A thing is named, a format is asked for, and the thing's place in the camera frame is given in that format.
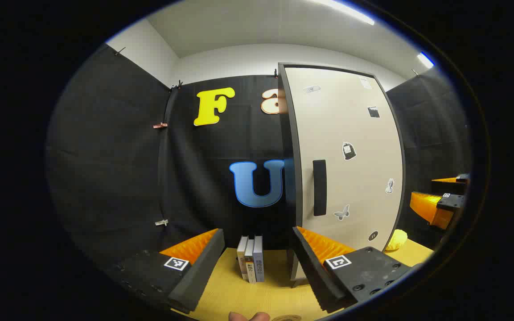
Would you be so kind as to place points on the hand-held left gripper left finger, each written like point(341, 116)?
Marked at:
point(199, 276)

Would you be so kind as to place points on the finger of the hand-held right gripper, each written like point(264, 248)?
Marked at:
point(448, 187)
point(450, 203)

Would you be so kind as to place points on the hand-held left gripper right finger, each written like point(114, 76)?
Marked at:
point(314, 276)

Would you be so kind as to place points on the beige cabinet door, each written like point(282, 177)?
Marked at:
point(355, 133)

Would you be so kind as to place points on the dark grey cabinet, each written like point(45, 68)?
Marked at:
point(290, 169)

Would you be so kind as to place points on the grey-blue book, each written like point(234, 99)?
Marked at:
point(259, 258)

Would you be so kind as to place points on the yellow sponge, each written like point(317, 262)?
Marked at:
point(397, 240)

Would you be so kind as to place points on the white clip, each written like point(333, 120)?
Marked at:
point(161, 222)

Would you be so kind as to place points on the small ceiling light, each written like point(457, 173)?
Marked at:
point(425, 59)

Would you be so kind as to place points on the black backdrop cloth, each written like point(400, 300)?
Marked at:
point(118, 169)

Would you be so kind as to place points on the pink clip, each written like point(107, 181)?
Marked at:
point(160, 125)

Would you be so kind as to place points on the long ceiling light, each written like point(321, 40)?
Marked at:
point(346, 11)

